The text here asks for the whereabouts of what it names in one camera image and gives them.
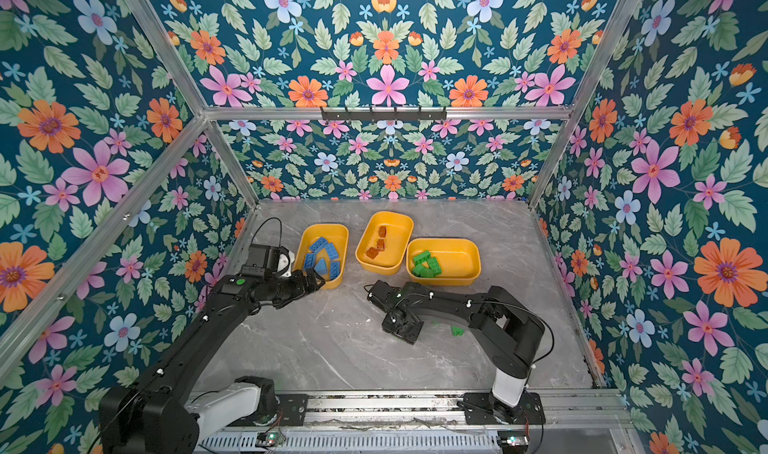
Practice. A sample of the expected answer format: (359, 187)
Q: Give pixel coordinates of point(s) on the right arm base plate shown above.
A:
(482, 408)

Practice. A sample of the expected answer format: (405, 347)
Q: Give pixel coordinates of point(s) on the blue long lego brick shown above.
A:
(318, 245)

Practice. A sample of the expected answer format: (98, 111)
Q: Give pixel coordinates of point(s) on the right yellow plastic bin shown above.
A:
(459, 259)

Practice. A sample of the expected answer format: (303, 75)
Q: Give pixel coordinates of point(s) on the blue lego brick top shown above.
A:
(309, 261)

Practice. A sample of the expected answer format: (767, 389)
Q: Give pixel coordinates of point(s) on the left yellow plastic bin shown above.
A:
(335, 233)

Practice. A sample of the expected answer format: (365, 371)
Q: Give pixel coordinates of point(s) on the blue sloped lego brick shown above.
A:
(321, 267)

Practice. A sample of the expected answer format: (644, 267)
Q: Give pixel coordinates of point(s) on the green long lego brick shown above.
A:
(434, 266)

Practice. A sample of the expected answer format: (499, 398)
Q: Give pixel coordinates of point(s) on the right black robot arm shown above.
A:
(509, 334)

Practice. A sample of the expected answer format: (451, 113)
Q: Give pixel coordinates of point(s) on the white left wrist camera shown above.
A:
(264, 261)

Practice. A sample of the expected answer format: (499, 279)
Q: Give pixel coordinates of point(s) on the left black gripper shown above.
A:
(301, 287)

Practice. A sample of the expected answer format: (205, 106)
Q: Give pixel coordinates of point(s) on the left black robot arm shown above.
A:
(149, 416)

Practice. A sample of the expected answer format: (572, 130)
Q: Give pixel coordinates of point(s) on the yellow plastic bin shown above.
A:
(335, 233)
(459, 259)
(399, 231)

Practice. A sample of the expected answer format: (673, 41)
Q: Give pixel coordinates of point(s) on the middle yellow plastic bin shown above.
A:
(399, 231)

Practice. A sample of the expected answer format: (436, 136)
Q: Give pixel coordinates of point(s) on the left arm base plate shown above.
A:
(287, 410)

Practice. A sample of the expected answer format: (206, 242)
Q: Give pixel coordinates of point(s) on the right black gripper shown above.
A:
(407, 337)

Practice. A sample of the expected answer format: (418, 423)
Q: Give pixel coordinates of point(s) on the aluminium front rail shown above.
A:
(422, 421)

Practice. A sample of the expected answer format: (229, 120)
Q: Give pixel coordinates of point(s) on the black bracket on back rail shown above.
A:
(371, 114)

